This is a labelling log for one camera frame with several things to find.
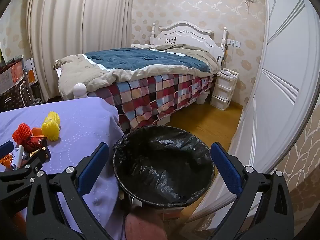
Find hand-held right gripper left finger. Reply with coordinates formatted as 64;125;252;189
26;142;125;240

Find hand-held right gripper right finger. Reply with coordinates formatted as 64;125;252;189
210;142;294;240

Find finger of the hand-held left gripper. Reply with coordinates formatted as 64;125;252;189
0;148;51;203
0;141;15;157

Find red can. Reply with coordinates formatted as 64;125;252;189
24;137;48;153

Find yellow foam fruit net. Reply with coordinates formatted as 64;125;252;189
44;111;61;125
41;120;60;141

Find black-lined trash bin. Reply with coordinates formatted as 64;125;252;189
112;126;215;208

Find purple tablecloth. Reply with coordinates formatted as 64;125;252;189
0;97;125;240

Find cardboard box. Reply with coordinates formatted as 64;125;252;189
0;60;25;95

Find white drawer cabinet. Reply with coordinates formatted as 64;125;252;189
209;68;238;110

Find person's leg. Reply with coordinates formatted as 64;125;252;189
125;204;168;240

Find orange and white box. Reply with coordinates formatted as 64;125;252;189
24;58;37;85

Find plaid bedsheet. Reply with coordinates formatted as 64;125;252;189
87;72;215;133

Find white wardrobe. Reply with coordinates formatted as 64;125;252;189
190;0;320;215

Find blue and beige quilt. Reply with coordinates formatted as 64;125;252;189
53;44;222;95

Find striped beige curtain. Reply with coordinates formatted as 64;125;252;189
25;0;135;100

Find bed with patchwork blanket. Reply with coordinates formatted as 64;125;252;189
57;21;228;105

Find dark hanging cords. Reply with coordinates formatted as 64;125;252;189
219;44;228;67

